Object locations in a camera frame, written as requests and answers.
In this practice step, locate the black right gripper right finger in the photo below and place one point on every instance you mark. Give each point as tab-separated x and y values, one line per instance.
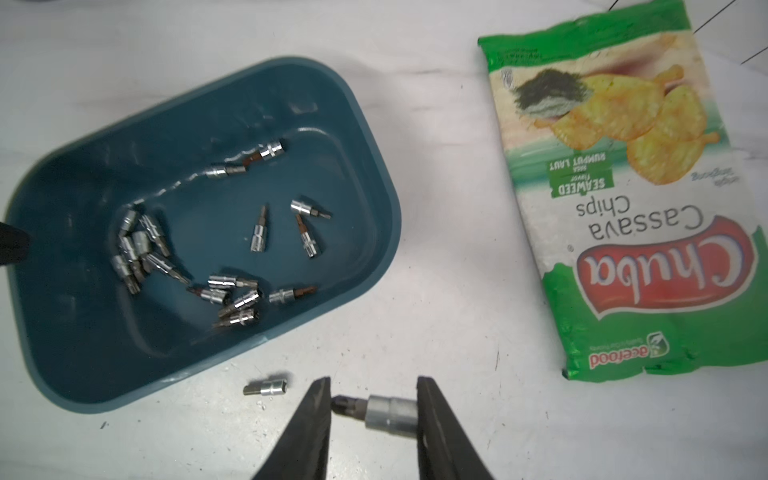
444	449

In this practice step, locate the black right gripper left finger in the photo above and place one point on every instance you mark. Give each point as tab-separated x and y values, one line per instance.
302	450

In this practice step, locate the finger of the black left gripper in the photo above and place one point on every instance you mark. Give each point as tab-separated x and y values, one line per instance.
14	245

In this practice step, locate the silver bit cluster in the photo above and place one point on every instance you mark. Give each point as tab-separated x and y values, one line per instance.
167	268
395	416

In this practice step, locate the silver bit bottom long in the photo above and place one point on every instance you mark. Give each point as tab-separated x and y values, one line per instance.
156	234

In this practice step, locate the dark teal storage box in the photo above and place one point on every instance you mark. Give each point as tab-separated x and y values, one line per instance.
89	346

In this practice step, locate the silver socket bit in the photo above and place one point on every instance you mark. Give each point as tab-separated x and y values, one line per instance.
225	282

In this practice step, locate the silver bit small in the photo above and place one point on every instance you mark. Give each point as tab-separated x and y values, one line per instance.
223	171
124	272

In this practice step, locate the silver bit bottom small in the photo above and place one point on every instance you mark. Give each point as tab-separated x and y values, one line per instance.
124	272

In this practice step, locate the silver bit pair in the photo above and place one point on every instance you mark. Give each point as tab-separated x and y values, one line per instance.
289	295

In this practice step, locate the brown tipped silver bit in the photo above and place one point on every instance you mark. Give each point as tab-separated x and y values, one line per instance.
308	242

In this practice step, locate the green Chuba chips bag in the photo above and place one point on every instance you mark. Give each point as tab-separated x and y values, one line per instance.
649	247

